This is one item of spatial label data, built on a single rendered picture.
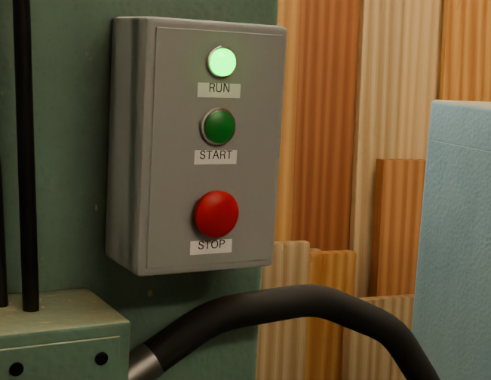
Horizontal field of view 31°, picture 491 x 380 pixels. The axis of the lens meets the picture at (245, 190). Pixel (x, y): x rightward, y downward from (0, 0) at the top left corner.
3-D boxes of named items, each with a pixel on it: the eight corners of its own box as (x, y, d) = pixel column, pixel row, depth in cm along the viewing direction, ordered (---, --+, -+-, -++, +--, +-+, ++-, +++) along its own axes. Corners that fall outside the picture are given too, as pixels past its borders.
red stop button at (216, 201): (190, 236, 56) (192, 189, 56) (232, 234, 58) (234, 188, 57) (197, 240, 55) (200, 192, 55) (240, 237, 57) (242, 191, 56)
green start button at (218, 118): (199, 145, 55) (201, 106, 55) (233, 145, 57) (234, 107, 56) (204, 146, 55) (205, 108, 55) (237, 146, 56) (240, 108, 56)
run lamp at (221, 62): (205, 78, 55) (207, 44, 55) (234, 78, 56) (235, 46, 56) (210, 78, 54) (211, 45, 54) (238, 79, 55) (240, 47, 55)
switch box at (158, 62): (102, 256, 60) (110, 16, 58) (232, 247, 65) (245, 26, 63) (137, 279, 55) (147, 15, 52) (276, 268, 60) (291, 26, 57)
